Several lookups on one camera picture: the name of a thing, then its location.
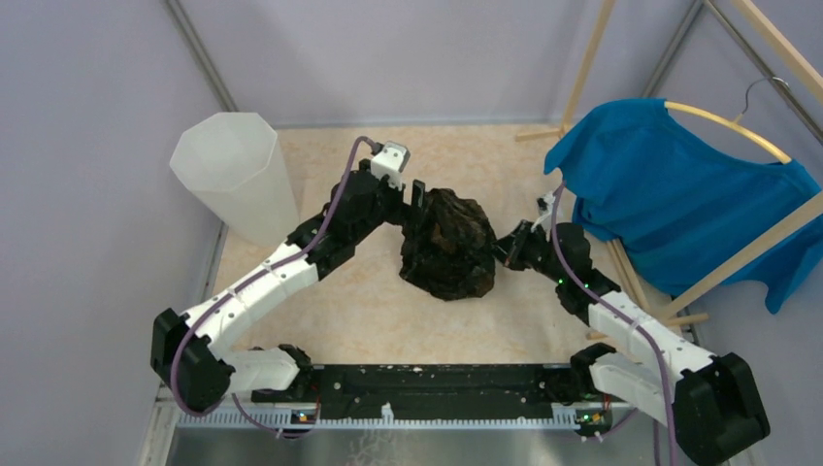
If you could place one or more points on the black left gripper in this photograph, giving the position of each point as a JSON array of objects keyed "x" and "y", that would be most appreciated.
[{"x": 402, "y": 210}]

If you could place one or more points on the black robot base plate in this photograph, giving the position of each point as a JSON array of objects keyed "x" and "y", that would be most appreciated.
[{"x": 444, "y": 392}]

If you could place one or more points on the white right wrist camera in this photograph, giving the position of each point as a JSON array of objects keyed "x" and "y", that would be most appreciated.
[{"x": 546, "y": 204}]

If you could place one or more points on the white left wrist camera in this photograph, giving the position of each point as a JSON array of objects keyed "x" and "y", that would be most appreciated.
[{"x": 390, "y": 163}]

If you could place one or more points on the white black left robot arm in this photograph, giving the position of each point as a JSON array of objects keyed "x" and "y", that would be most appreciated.
[{"x": 192, "y": 353}]

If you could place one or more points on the black plastic trash bag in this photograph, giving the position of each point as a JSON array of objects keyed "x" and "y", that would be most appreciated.
[{"x": 448, "y": 254}]

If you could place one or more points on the white slotted cable duct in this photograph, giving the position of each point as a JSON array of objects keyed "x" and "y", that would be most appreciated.
[{"x": 284, "y": 418}]

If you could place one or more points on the wooden clothes rack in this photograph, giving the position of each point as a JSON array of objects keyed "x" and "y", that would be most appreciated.
[{"x": 781, "y": 258}]

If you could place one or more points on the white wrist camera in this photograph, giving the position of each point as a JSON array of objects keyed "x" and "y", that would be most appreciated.
[
  {"x": 390, "y": 163},
  {"x": 546, "y": 204}
]

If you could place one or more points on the blue t-shirt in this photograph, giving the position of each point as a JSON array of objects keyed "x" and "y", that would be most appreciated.
[{"x": 679, "y": 206}]

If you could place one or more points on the white translucent trash bin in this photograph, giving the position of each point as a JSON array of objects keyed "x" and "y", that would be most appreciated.
[{"x": 233, "y": 163}]

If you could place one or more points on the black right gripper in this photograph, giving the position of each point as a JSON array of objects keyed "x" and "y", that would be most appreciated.
[{"x": 510, "y": 249}]

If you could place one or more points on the wooden clothes hanger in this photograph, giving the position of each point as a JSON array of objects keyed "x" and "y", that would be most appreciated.
[{"x": 734, "y": 124}]

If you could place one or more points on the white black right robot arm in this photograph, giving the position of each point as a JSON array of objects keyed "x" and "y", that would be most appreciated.
[{"x": 709, "y": 403}]

